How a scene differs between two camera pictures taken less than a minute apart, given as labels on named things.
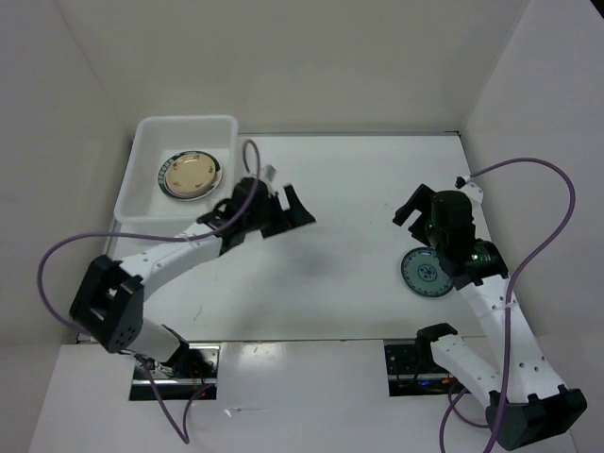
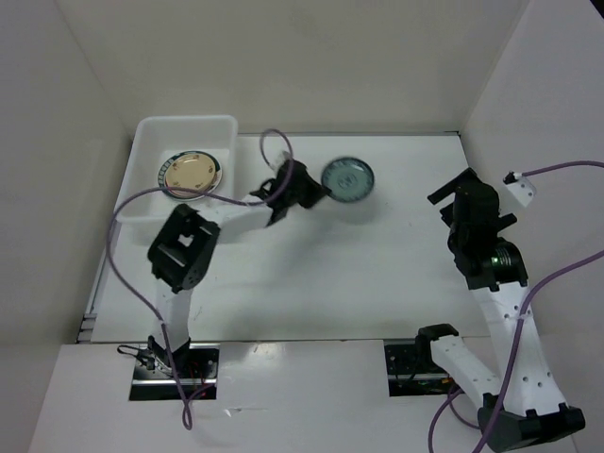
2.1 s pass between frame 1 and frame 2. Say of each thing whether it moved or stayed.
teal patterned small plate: moved
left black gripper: moved
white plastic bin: stayed
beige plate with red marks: stayed
